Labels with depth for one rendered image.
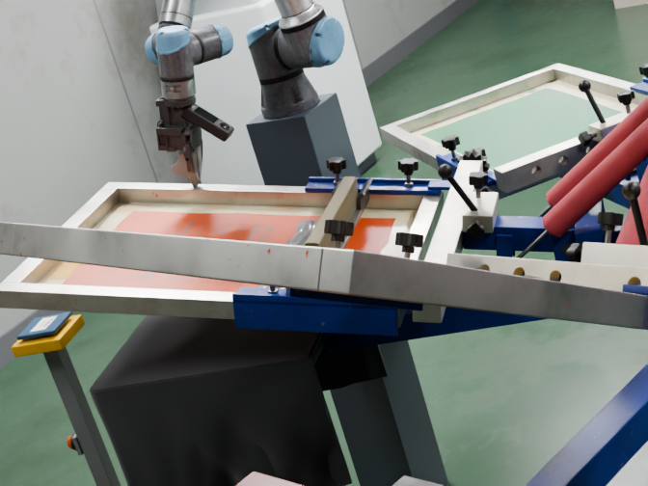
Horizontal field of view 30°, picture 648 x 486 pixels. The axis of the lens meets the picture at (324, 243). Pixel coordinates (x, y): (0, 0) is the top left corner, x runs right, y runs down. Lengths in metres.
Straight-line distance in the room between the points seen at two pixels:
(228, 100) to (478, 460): 2.96
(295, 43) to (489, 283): 1.85
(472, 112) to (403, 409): 0.88
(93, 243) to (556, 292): 0.49
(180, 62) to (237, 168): 3.59
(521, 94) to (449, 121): 0.23
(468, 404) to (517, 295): 2.78
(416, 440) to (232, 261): 2.35
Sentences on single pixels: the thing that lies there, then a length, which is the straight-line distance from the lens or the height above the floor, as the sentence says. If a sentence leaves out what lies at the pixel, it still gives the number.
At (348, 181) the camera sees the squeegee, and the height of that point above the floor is 1.16.
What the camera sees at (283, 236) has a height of 1.09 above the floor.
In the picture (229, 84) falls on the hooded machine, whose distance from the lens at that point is 6.06.
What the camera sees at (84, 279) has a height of 1.16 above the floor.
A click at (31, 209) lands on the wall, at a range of 5.75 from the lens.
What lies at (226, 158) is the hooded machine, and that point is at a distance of 6.24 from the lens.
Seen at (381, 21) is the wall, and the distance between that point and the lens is 8.71.
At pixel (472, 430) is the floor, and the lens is 3.82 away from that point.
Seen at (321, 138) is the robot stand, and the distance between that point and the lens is 3.06.
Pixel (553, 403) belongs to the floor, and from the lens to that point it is 3.86.
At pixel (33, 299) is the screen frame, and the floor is 1.19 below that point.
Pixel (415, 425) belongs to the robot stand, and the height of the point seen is 0.24.
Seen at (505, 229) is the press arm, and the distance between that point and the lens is 2.33.
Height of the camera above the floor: 1.91
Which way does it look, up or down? 20 degrees down
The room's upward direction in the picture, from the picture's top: 17 degrees counter-clockwise
